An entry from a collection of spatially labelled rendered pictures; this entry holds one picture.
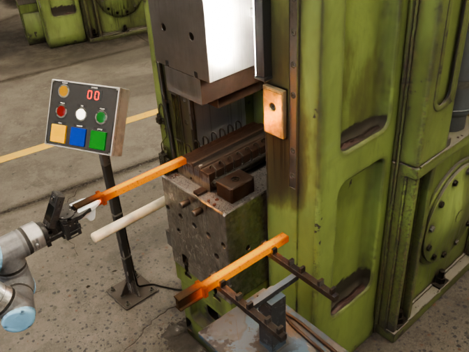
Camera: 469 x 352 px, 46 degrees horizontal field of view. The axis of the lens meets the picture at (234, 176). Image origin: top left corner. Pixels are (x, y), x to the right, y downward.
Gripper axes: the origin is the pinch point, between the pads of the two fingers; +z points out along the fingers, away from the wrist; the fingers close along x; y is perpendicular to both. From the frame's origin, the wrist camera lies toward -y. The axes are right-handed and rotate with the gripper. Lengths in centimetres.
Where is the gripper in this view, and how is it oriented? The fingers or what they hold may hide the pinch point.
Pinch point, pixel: (95, 199)
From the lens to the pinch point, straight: 185.4
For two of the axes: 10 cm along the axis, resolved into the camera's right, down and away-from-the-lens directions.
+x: 6.7, 3.8, -6.3
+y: 0.6, 8.3, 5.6
